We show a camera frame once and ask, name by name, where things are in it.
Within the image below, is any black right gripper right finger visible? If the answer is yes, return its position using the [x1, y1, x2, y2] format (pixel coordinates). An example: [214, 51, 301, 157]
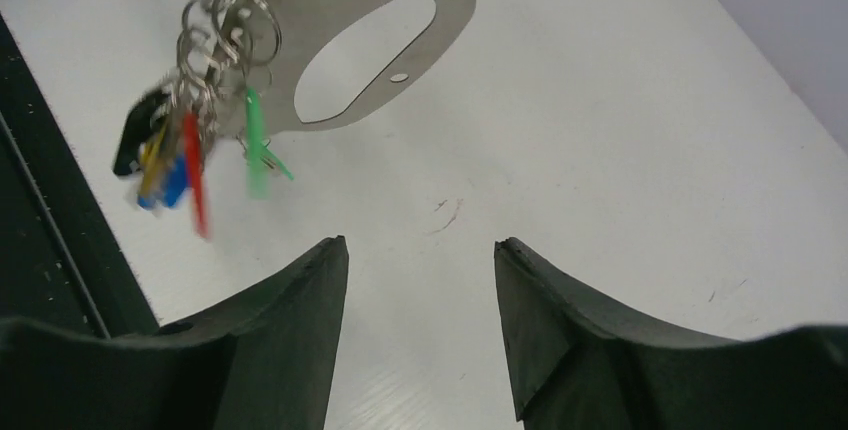
[494, 238, 847, 429]

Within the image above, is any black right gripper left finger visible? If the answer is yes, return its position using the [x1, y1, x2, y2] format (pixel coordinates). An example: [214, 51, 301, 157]
[1, 236, 349, 429]

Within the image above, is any green tag key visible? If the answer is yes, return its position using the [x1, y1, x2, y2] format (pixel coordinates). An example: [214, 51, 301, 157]
[243, 87, 294, 198]

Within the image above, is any light blue tag key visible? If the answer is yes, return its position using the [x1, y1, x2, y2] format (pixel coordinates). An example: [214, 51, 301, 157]
[135, 156, 188, 210]

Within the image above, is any red tag key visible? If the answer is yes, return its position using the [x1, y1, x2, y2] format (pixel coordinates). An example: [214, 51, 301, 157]
[182, 111, 209, 239]

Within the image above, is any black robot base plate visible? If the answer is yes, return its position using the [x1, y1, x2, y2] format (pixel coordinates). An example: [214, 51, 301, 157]
[1, 25, 159, 337]

